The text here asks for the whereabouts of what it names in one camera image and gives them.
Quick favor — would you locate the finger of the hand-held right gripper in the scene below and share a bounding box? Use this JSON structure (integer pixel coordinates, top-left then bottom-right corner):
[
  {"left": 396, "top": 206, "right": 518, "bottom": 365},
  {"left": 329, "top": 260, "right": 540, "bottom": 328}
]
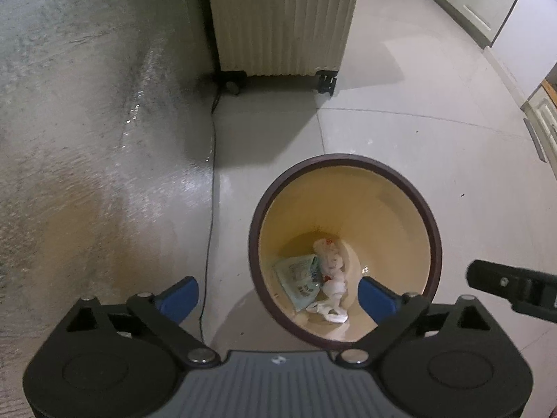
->
[{"left": 465, "top": 260, "right": 557, "bottom": 323}]

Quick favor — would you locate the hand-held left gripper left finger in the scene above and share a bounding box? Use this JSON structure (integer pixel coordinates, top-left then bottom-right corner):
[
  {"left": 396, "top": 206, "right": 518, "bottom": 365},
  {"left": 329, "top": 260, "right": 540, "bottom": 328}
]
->
[{"left": 65, "top": 276, "right": 219, "bottom": 366}]

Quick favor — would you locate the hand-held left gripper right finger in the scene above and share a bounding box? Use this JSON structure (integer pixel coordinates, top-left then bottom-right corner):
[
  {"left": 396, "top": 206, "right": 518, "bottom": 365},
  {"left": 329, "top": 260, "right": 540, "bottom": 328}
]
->
[{"left": 337, "top": 276, "right": 497, "bottom": 364}]

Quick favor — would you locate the yellow trash can brown rim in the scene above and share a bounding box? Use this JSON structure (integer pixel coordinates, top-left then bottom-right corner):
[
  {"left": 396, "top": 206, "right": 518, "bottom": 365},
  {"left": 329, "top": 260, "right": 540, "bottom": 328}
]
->
[{"left": 249, "top": 154, "right": 443, "bottom": 350}]

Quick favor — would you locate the crumpled white wrapper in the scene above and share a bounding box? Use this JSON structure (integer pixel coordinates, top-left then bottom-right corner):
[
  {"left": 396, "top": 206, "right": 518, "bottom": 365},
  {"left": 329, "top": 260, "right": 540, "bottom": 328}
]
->
[{"left": 306, "top": 238, "right": 351, "bottom": 325}]

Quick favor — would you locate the green snack packet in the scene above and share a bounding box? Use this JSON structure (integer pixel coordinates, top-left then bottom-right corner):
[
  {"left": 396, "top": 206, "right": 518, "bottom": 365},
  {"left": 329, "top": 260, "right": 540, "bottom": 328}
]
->
[{"left": 273, "top": 255, "right": 325, "bottom": 313}]

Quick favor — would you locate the white window seat cabinet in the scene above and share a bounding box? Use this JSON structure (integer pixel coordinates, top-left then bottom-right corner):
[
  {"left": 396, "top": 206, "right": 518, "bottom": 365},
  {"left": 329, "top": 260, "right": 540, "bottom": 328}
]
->
[{"left": 520, "top": 80, "right": 557, "bottom": 170}]

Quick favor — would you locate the silver covered table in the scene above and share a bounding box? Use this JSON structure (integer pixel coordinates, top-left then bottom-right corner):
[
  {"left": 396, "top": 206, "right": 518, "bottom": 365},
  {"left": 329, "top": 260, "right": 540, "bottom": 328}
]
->
[{"left": 0, "top": 0, "right": 218, "bottom": 401}]

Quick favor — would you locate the cream ribbed suitcase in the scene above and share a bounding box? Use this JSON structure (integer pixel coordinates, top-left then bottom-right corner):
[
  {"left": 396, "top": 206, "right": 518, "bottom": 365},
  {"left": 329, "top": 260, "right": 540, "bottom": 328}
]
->
[{"left": 204, "top": 0, "right": 364, "bottom": 95}]

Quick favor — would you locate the thin black floor cable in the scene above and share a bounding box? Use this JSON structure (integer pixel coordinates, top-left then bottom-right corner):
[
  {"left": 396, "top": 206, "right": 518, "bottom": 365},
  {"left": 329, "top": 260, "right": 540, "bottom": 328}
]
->
[{"left": 198, "top": 87, "right": 222, "bottom": 345}]

